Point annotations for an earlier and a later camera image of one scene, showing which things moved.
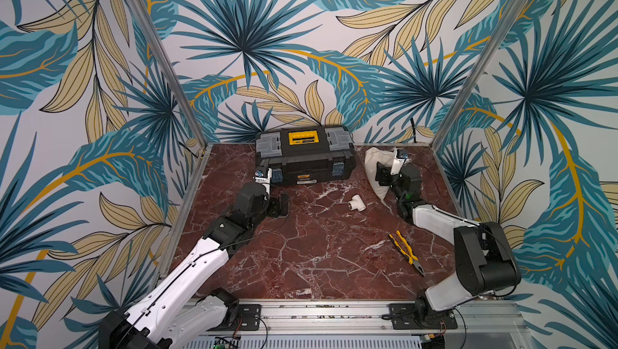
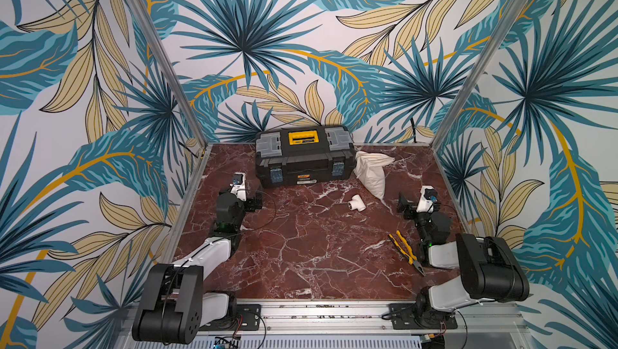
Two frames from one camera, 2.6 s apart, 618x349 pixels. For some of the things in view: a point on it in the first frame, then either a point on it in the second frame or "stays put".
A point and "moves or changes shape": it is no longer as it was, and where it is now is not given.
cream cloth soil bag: (372, 156) moves or changes shape
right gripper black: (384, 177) -> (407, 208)
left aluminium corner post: (162, 49) stays put
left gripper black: (274, 210) -> (250, 205)
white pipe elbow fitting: (356, 203) stays put
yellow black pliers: (409, 256) stays put
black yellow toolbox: (306, 155) stays put
